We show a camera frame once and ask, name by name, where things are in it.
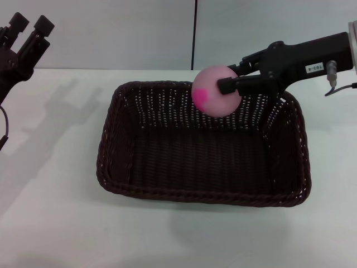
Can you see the black vertical wall strip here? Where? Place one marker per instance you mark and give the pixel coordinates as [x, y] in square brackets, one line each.
[195, 33]

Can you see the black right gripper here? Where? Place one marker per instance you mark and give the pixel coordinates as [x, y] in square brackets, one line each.
[301, 60]

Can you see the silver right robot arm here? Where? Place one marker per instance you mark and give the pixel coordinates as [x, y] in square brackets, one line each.
[352, 44]

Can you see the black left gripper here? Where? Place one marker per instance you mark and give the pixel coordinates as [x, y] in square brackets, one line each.
[11, 69]

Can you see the black woven plastic basket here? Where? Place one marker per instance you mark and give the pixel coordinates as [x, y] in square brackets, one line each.
[203, 162]

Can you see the pink peach toy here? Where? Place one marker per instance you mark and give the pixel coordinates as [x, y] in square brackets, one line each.
[212, 95]

